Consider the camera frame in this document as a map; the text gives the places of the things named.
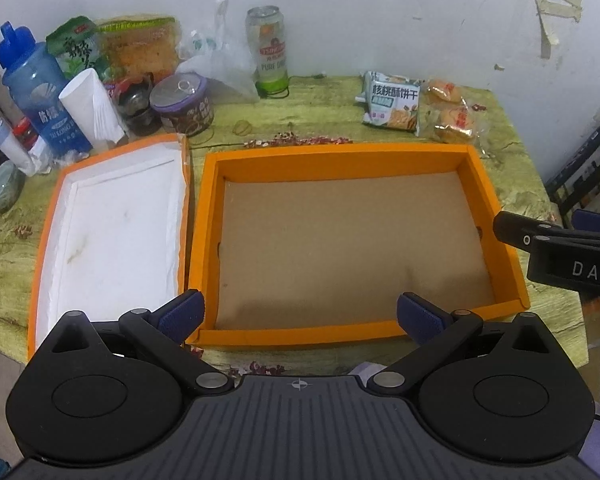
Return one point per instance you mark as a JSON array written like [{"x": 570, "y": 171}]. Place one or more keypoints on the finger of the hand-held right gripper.
[
  {"x": 597, "y": 220},
  {"x": 520, "y": 227}
]

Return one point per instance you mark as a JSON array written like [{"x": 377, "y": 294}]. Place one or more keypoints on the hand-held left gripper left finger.
[{"x": 182, "y": 312}]

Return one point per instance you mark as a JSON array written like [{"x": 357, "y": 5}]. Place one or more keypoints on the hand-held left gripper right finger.
[{"x": 420, "y": 317}]

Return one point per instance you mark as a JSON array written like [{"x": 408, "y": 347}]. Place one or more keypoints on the orange cardboard box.
[
  {"x": 350, "y": 240},
  {"x": 115, "y": 230}
]

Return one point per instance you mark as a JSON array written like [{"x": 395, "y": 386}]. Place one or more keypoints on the walnut biscuit packet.
[{"x": 390, "y": 105}]

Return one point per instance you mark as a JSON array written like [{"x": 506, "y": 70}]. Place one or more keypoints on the green wood-grain desktop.
[{"x": 330, "y": 120}]

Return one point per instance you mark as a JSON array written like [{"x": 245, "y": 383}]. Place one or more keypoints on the long black printed box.
[{"x": 585, "y": 160}]

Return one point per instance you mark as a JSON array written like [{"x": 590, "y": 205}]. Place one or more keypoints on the clear-wrapped bread packet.
[
  {"x": 455, "y": 127},
  {"x": 445, "y": 91}
]

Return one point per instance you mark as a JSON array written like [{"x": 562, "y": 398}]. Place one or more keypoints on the tan rubber band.
[{"x": 242, "y": 127}]

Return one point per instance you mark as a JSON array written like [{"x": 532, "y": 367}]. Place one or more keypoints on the purple tin can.
[{"x": 185, "y": 110}]

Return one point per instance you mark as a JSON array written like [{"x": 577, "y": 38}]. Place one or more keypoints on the dark round jar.
[{"x": 135, "y": 105}]

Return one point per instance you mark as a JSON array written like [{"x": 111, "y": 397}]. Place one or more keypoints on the green ceramic bowl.
[{"x": 2, "y": 187}]

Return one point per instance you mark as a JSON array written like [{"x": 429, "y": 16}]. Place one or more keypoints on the small red-capped bottle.
[{"x": 27, "y": 132}]

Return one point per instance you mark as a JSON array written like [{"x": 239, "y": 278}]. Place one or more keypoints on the white plastic roll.
[{"x": 7, "y": 147}]

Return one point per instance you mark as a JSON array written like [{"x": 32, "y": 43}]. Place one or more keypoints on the clear plastic bag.
[{"x": 220, "y": 70}]

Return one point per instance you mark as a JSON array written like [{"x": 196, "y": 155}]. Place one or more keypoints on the orange noodle snack bag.
[{"x": 140, "y": 50}]

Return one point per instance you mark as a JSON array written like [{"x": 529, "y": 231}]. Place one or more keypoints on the blue water bottle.
[{"x": 35, "y": 90}]

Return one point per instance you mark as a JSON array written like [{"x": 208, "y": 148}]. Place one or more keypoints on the green and white beer can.
[{"x": 270, "y": 50}]

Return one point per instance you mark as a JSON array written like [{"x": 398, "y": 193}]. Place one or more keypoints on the green snack packet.
[{"x": 75, "y": 45}]

